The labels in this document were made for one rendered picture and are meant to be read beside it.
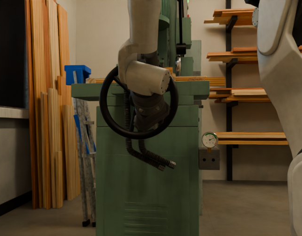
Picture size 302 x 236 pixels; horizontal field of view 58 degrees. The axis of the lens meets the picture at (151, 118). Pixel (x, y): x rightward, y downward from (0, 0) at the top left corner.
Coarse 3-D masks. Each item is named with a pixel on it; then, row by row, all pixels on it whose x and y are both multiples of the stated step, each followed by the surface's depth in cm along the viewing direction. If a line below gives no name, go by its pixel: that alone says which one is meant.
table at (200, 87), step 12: (72, 84) 120; (84, 84) 119; (96, 84) 118; (180, 84) 113; (192, 84) 113; (204, 84) 112; (72, 96) 120; (84, 96) 119; (96, 96) 119; (204, 96) 118
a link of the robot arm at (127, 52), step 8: (128, 40) 63; (120, 48) 64; (128, 48) 63; (136, 48) 62; (144, 48) 61; (152, 48) 62; (120, 56) 65; (128, 56) 64; (136, 56) 71; (120, 64) 66; (128, 64) 68; (120, 72) 68; (120, 80) 70
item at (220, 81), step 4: (96, 80) 135; (100, 80) 134; (176, 80) 129; (180, 80) 129; (184, 80) 129; (208, 80) 127; (212, 80) 127; (216, 80) 126; (220, 80) 126; (224, 80) 126; (212, 84) 127; (216, 84) 126; (220, 84) 126; (224, 84) 126
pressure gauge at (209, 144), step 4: (208, 132) 105; (212, 132) 105; (204, 136) 105; (208, 136) 105; (212, 136) 105; (216, 136) 104; (204, 140) 105; (208, 140) 105; (212, 140) 105; (216, 140) 105; (204, 144) 105; (208, 144) 105; (212, 144) 105; (216, 144) 104; (208, 148) 107
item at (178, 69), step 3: (177, 57) 139; (180, 57) 141; (177, 60) 138; (180, 60) 139; (177, 63) 137; (177, 66) 137; (180, 66) 141; (177, 69) 138; (180, 69) 142; (177, 72) 138; (180, 72) 139; (177, 75) 140; (180, 75) 141
